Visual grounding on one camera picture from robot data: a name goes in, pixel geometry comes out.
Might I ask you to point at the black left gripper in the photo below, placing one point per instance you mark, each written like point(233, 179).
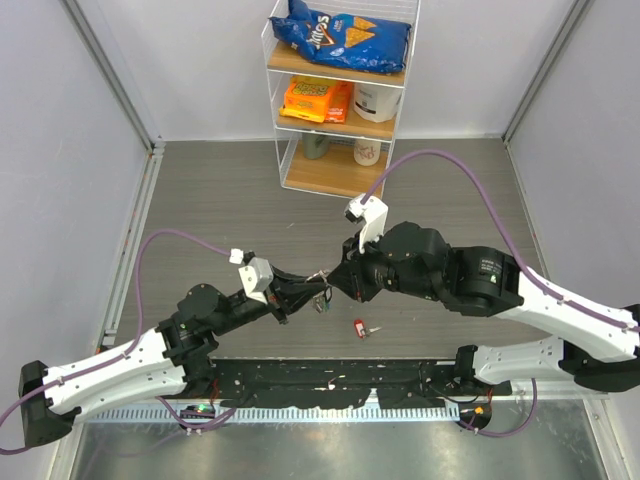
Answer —
point(291, 298)

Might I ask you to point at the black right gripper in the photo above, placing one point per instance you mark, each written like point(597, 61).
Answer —
point(350, 275)

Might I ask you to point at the large metal keyring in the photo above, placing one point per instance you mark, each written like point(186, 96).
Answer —
point(320, 302)

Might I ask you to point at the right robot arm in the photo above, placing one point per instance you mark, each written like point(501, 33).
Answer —
point(597, 347)

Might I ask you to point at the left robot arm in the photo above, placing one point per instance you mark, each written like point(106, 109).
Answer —
point(169, 360)

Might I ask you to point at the silver key on red tag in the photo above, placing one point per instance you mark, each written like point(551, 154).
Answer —
point(367, 332)

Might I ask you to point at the white paper cup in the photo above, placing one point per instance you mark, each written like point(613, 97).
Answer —
point(367, 152)

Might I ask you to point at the white pouch bag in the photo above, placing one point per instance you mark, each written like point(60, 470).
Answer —
point(376, 103)

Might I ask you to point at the orange snack box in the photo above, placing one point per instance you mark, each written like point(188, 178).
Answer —
point(317, 100)

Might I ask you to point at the blue Doritos chip bag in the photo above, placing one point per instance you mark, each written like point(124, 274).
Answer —
point(343, 40)

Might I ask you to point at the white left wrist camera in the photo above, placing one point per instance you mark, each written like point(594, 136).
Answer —
point(255, 273)

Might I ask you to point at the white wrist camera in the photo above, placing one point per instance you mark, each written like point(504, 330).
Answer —
point(255, 273)
point(371, 213)

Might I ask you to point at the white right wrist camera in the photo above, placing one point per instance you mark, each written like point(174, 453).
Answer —
point(371, 213)

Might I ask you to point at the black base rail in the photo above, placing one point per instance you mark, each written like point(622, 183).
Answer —
point(342, 383)

